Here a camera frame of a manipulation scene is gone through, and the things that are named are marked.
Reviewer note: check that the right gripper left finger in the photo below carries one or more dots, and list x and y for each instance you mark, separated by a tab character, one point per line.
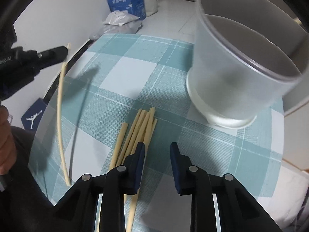
121	180

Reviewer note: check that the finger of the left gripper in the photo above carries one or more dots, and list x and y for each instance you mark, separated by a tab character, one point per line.
52	56

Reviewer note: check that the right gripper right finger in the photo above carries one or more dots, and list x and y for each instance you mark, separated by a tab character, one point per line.
194	181

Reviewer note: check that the bamboo chopstick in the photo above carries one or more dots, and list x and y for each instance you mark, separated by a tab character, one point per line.
146	141
128	138
119	142
59	122
141	131
135	133

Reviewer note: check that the person's left hand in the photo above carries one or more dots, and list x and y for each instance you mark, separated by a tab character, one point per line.
8	152

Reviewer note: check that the blue Jordan shoe box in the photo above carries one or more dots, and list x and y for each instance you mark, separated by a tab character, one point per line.
32	117

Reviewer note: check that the white plastic parcel bag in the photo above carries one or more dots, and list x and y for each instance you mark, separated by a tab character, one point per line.
120	18

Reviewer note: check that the teal checked tablecloth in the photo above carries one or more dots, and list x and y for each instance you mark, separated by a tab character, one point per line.
123	75

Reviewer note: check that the grey plastic parcel bag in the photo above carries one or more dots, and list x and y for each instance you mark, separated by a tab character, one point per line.
129	28

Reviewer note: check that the blue cardboard box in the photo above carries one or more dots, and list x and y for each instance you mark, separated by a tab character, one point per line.
134	7

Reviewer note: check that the grey divided utensil holder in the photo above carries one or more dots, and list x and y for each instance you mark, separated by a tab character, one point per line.
247	54

